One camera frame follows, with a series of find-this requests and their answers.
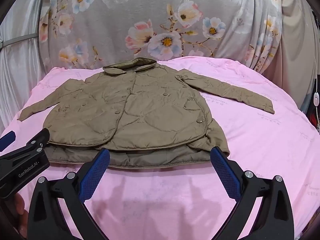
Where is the olive quilted jacket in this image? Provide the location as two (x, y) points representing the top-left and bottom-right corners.
(19, 57), (274, 169)

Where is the person's left hand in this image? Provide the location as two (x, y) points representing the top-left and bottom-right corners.
(4, 193), (28, 239)

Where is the silver satin curtain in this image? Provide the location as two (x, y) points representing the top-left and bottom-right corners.
(1, 0), (50, 131)

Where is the pink bed sheet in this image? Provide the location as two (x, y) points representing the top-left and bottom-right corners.
(0, 56), (320, 240)

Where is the grey floral blanket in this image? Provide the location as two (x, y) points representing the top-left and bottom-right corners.
(39, 0), (282, 73)

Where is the beige curtain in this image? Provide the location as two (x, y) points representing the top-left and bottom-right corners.
(263, 0), (319, 113)

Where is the white cable with switch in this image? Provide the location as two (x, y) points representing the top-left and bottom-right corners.
(311, 72), (320, 128)

